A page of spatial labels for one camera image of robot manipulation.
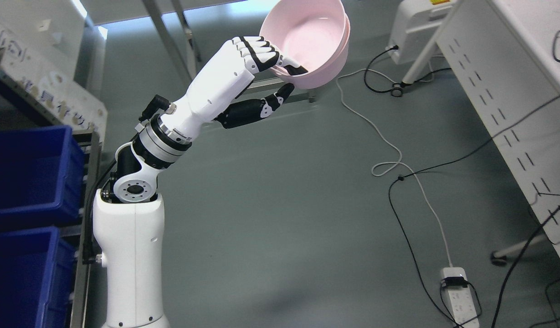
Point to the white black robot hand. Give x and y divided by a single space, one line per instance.
224 77

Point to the pink bowl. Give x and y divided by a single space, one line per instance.
288 13
327 73

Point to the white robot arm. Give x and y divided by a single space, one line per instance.
128 219

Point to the stainless steel table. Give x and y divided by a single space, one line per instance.
186 60

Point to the white sign board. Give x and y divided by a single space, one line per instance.
44 83

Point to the blue plastic bin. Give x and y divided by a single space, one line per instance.
41 176
36 274

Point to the white machine on stand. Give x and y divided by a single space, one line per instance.
414 24

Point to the white perforated table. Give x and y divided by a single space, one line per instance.
506 55

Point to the white power strip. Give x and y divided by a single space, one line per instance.
458 297

